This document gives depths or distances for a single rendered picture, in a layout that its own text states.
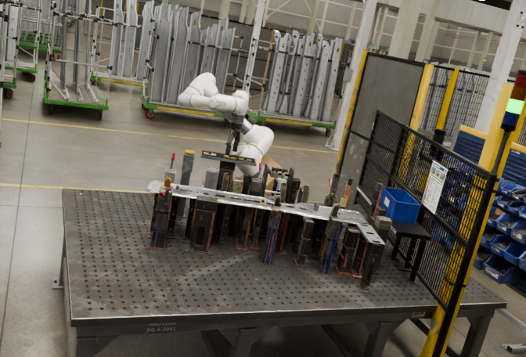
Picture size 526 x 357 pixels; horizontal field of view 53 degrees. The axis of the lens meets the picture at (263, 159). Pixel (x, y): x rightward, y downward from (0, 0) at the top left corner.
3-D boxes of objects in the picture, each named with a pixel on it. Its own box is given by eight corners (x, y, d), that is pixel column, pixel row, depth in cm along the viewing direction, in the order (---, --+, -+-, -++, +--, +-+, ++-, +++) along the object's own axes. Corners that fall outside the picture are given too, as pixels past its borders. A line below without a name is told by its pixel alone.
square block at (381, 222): (365, 272, 328) (380, 219, 319) (362, 267, 335) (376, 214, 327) (378, 275, 329) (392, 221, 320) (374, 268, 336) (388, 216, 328)
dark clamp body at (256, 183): (239, 236, 345) (250, 181, 336) (238, 228, 358) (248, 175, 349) (254, 238, 347) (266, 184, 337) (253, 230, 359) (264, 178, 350)
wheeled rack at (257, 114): (253, 130, 1061) (271, 41, 1018) (236, 118, 1148) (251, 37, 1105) (333, 138, 1143) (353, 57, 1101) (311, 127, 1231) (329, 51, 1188)
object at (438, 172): (434, 216, 317) (448, 167, 310) (419, 203, 339) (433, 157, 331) (437, 217, 318) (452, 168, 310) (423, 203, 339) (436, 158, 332)
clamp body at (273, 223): (259, 263, 311) (270, 209, 303) (257, 254, 323) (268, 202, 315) (274, 265, 313) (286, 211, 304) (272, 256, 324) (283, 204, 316)
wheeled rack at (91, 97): (107, 122, 879) (120, 15, 837) (42, 116, 838) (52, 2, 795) (95, 99, 1047) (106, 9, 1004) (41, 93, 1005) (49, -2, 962)
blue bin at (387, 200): (390, 220, 331) (396, 201, 328) (377, 203, 361) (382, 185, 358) (416, 224, 333) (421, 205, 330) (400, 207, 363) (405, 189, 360)
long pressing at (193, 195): (144, 192, 305) (145, 190, 304) (149, 181, 326) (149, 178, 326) (370, 226, 325) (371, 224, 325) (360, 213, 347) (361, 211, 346)
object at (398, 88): (390, 257, 550) (443, 66, 502) (380, 256, 545) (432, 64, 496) (329, 207, 669) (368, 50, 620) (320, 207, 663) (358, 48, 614)
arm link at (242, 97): (239, 111, 352) (224, 111, 343) (243, 88, 349) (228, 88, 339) (250, 116, 345) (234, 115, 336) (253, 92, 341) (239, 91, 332)
